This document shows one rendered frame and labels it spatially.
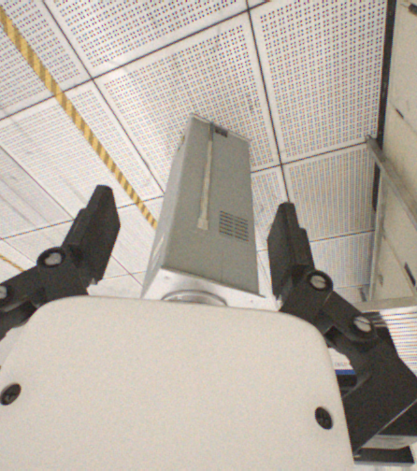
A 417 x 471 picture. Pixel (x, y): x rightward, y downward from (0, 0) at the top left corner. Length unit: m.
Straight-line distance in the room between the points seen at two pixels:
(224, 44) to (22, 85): 0.79
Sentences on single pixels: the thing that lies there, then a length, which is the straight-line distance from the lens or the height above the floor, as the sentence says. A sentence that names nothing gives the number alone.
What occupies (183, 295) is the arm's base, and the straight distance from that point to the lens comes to 0.71.
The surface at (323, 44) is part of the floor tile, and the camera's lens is 1.19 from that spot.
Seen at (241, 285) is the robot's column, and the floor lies 0.74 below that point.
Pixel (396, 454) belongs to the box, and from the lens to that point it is 1.74.
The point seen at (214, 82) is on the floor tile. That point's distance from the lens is 1.18.
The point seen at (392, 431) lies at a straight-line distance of 0.88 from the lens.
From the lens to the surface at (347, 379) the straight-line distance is 0.89.
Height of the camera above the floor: 1.11
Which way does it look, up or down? 41 degrees down
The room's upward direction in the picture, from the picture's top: 176 degrees counter-clockwise
